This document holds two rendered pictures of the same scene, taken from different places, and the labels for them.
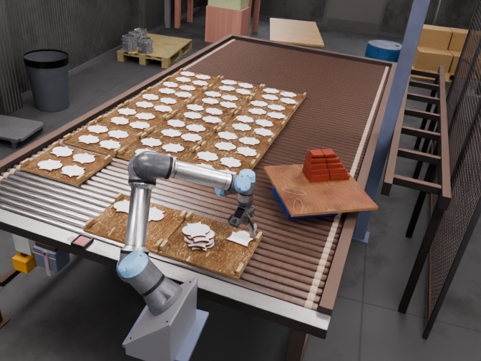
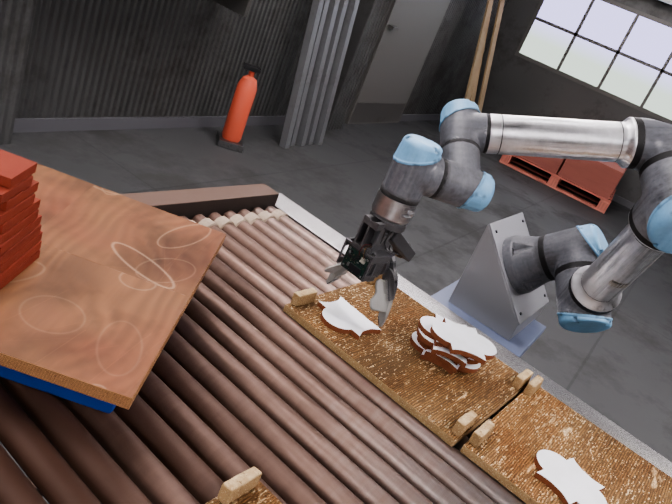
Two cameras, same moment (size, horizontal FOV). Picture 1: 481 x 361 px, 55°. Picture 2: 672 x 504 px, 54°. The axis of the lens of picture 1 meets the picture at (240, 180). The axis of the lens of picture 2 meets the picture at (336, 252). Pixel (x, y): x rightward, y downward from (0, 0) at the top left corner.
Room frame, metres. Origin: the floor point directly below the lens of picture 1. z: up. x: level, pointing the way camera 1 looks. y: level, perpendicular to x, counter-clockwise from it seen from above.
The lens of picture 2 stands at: (3.00, 0.13, 1.57)
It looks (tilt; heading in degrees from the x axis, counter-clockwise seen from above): 23 degrees down; 191
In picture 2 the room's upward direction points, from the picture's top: 23 degrees clockwise
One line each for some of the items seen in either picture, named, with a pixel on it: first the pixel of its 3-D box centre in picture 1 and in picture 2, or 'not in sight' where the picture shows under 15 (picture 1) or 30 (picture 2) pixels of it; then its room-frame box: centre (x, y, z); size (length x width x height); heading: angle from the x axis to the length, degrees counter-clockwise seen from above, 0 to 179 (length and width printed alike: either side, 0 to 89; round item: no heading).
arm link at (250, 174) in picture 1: (245, 182); (413, 169); (1.85, -0.03, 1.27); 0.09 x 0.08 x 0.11; 120
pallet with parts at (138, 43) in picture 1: (157, 43); not in sight; (7.94, 1.65, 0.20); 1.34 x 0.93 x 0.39; 168
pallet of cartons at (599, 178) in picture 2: not in sight; (565, 163); (-5.55, 0.61, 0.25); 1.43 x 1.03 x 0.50; 78
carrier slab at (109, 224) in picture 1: (137, 222); (600, 485); (1.92, 0.51, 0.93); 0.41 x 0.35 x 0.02; 73
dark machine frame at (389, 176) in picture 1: (406, 159); not in sight; (3.77, -1.49, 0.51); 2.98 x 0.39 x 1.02; 162
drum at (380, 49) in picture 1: (379, 71); not in sight; (6.76, -1.89, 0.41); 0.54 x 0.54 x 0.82
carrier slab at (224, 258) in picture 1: (212, 243); (410, 347); (1.80, 0.11, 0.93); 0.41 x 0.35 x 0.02; 72
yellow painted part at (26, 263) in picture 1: (22, 250); not in sight; (1.83, 1.10, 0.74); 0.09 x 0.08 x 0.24; 72
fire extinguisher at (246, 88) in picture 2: not in sight; (241, 106); (-1.38, -1.81, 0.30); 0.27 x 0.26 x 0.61; 78
